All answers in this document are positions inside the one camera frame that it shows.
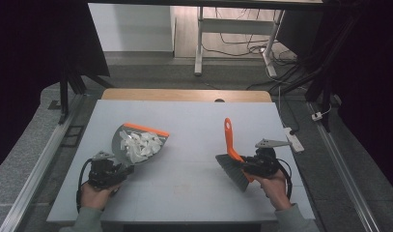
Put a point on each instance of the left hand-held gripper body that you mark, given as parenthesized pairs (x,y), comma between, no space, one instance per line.
(102,174)

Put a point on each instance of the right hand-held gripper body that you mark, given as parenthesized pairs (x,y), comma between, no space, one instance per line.
(268,164)

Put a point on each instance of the grey dustpan with orange edge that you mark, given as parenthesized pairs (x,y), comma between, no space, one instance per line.
(117,151)

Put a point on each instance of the pile of white paper scraps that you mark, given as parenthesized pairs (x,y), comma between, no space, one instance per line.
(141,146)

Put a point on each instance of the person's left hand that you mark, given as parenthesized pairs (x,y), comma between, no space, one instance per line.
(94,197)

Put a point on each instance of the person's right hand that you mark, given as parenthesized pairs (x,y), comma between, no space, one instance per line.
(276,191)

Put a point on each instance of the white power strip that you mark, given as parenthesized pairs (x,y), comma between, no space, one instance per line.
(295,143)

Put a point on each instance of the black power plug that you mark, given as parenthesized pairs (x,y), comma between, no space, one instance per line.
(294,131)

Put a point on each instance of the white adapter plug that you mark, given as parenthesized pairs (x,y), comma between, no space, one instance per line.
(317,116)

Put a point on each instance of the wooden table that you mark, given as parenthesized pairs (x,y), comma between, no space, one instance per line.
(184,95)

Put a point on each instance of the black curtain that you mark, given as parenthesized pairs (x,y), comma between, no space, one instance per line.
(377,96)
(23,64)

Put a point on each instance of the white panel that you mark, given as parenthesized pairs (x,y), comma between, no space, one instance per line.
(131,27)

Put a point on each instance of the black floor bracket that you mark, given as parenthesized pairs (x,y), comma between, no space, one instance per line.
(72,137)

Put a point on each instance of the aluminium rail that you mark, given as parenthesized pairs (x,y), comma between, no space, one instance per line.
(345,174)
(39,167)

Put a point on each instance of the white desk frame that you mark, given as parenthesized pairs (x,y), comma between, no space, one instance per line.
(199,48)

